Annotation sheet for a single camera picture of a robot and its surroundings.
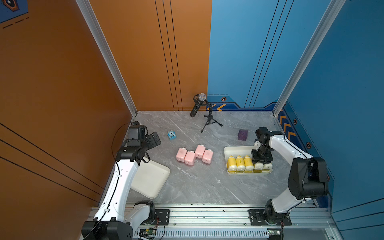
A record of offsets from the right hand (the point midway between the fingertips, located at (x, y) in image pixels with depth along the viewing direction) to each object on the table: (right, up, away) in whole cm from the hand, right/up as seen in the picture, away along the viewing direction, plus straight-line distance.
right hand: (257, 161), depth 88 cm
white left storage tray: (-64, -10, 0) cm, 64 cm away
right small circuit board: (+1, -29, -18) cm, 34 cm away
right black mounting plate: (-6, -24, -15) cm, 29 cm away
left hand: (-60, +15, -9) cm, 63 cm away
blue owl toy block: (-53, +15, +17) cm, 58 cm away
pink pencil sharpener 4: (-29, +3, 0) cm, 29 cm away
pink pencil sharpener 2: (-40, +2, 0) cm, 40 cm away
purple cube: (-4, +15, +13) cm, 21 cm away
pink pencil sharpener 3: (-34, +6, +2) cm, 34 cm away
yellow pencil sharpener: (-16, -1, -4) cm, 16 cm away
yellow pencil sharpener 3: (-6, 0, -4) cm, 7 cm away
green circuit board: (-59, -30, -16) cm, 68 cm away
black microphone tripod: (-26, +27, +19) cm, 42 cm away
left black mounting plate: (-53, -24, -14) cm, 60 cm away
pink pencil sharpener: (-45, +4, +1) cm, 45 cm away
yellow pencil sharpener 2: (-11, 0, -3) cm, 11 cm away
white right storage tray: (-4, +4, +15) cm, 16 cm away
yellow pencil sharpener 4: (-1, -2, -5) cm, 5 cm away
